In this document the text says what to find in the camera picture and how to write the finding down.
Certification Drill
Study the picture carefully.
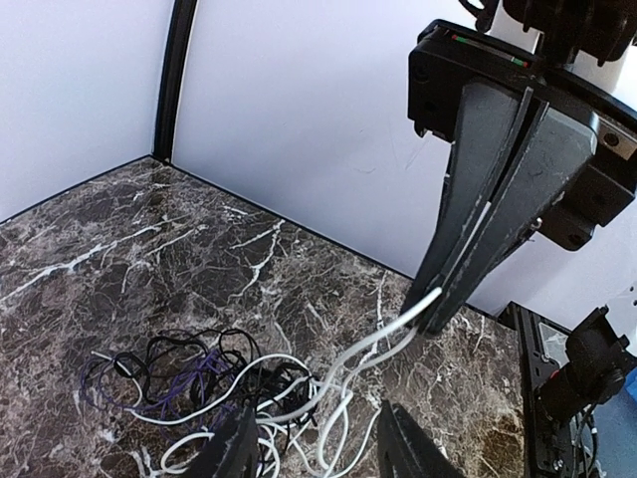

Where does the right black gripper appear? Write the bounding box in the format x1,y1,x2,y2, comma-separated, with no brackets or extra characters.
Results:
402,20,636,334

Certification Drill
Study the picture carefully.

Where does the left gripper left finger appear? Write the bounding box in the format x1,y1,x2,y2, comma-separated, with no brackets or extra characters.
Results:
186,407,260,478

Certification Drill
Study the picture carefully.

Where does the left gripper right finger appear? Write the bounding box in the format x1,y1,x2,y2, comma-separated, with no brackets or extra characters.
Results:
376,400,461,478

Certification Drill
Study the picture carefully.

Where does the white cable tangle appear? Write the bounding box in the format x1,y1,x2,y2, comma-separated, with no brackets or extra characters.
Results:
92,286,444,478

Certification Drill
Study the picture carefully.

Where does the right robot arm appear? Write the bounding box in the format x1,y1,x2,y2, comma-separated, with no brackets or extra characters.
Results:
403,1,636,336

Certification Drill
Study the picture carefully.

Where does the purple cable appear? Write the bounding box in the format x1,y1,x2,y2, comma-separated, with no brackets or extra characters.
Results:
79,348,235,429

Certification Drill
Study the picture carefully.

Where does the black cable tangle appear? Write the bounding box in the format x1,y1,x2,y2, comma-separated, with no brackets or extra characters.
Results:
111,328,319,429

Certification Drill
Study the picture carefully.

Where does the right black frame post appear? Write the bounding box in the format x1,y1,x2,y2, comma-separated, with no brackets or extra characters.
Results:
151,0,198,163

